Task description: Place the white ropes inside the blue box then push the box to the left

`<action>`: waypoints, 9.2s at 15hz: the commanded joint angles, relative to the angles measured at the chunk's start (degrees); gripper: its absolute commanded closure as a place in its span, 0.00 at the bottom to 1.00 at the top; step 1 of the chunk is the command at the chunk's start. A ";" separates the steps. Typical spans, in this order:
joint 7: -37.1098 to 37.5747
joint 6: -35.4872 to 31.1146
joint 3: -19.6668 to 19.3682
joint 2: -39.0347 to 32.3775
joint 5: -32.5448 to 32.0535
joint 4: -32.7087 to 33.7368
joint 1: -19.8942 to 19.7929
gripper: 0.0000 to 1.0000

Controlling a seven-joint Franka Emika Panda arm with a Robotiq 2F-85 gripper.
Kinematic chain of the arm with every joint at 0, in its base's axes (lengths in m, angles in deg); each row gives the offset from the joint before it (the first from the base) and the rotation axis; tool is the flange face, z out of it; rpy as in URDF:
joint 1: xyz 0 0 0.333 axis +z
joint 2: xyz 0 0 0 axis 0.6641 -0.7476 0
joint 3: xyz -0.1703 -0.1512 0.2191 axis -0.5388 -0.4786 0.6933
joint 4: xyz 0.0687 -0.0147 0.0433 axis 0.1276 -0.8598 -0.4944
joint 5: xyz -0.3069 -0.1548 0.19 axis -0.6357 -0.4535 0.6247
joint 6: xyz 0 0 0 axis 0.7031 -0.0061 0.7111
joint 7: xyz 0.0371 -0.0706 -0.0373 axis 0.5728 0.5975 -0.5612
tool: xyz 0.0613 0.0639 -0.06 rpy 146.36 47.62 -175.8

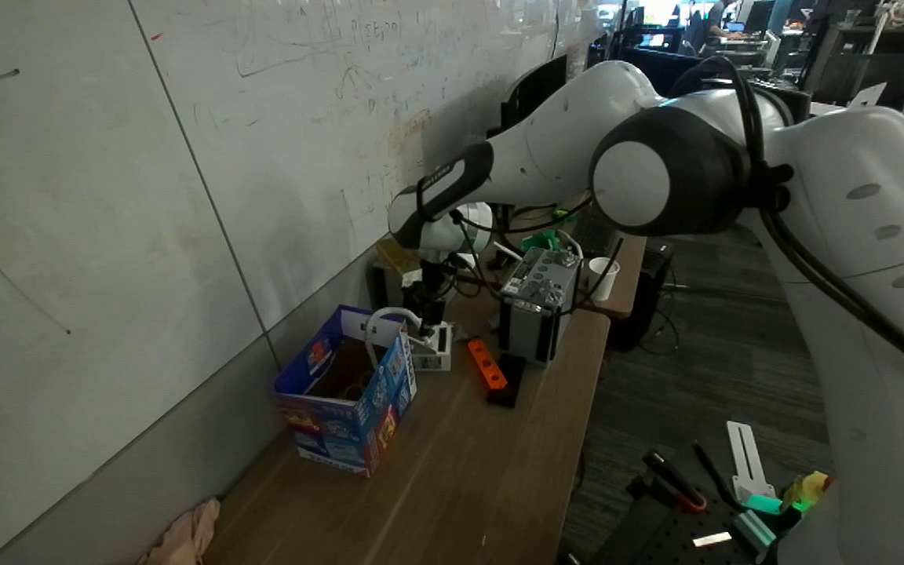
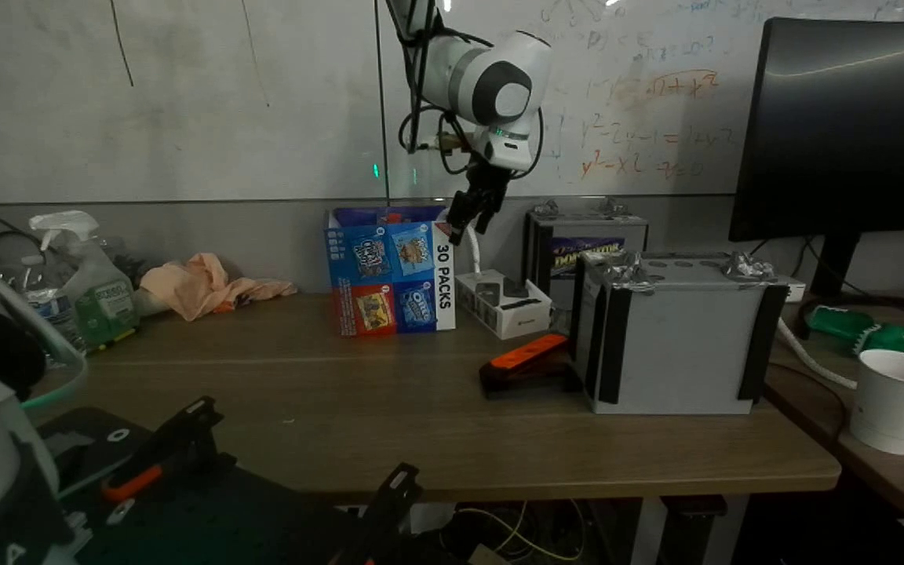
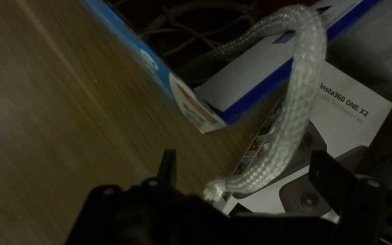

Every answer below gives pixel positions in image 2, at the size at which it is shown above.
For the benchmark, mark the white paper cup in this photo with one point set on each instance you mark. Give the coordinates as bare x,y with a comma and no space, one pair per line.
894,401

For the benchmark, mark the blue snack carton box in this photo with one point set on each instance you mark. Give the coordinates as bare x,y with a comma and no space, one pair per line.
389,266

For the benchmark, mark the clear plastic bag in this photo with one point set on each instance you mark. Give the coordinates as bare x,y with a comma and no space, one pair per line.
96,302

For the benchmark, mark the orange and black hand tool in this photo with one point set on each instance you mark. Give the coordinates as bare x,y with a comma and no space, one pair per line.
525,352

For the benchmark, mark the green plastic object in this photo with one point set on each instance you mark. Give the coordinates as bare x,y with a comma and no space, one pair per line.
870,334

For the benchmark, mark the white plastic organizer tray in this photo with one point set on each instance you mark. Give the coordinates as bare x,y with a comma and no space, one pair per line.
520,311

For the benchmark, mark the white desk leg frame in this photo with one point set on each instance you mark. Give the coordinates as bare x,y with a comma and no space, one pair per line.
648,529

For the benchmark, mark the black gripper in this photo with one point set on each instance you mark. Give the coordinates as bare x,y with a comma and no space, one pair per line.
487,178

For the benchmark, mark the gray box with printed label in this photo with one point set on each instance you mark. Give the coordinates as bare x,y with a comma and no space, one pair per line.
579,236

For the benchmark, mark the black computer monitor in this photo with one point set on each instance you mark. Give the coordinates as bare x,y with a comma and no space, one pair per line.
847,125

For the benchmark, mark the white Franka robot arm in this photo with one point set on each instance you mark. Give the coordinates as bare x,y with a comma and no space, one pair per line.
471,72

